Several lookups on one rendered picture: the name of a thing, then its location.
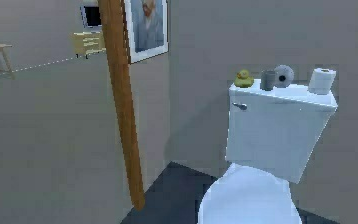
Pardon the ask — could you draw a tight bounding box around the yellow rubber duck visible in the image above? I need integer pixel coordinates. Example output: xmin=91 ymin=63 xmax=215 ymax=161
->
xmin=233 ymin=69 xmax=255 ymax=89

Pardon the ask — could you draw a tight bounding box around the white framed portrait picture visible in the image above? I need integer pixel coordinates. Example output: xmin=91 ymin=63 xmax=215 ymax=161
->
xmin=123 ymin=0 xmax=170 ymax=65

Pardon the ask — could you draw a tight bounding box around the grey cup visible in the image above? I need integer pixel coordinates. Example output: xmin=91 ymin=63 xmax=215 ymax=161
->
xmin=260 ymin=70 xmax=277 ymax=92

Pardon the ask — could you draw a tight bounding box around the grey toilet paper roll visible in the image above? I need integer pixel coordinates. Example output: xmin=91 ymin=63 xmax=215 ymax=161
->
xmin=273 ymin=64 xmax=295 ymax=89

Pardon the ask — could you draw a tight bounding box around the pale yellow chest of drawers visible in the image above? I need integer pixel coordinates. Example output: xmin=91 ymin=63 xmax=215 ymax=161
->
xmin=70 ymin=31 xmax=107 ymax=60

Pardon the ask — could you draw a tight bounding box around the black television set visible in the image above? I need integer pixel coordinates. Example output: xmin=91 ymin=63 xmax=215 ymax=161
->
xmin=80 ymin=4 xmax=103 ymax=30

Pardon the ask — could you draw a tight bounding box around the white toilet paper roll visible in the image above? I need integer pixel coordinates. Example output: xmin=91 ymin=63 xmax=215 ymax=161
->
xmin=307 ymin=67 xmax=337 ymax=96

